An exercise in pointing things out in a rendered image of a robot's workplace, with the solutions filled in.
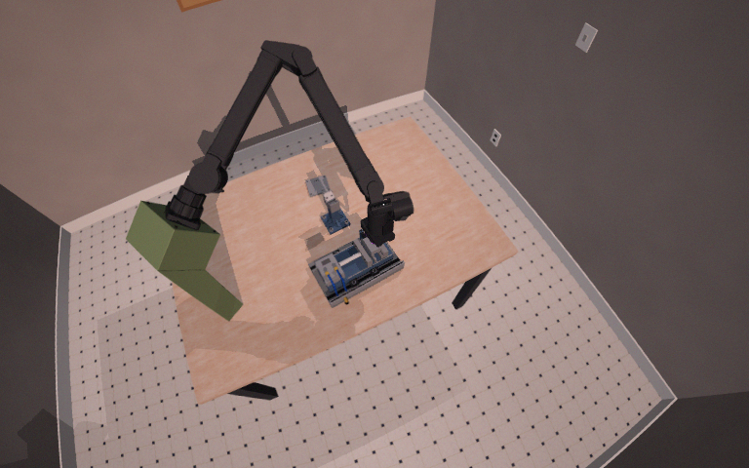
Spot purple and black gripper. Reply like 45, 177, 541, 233
361, 217, 395, 247

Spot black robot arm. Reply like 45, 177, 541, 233
166, 40, 414, 236

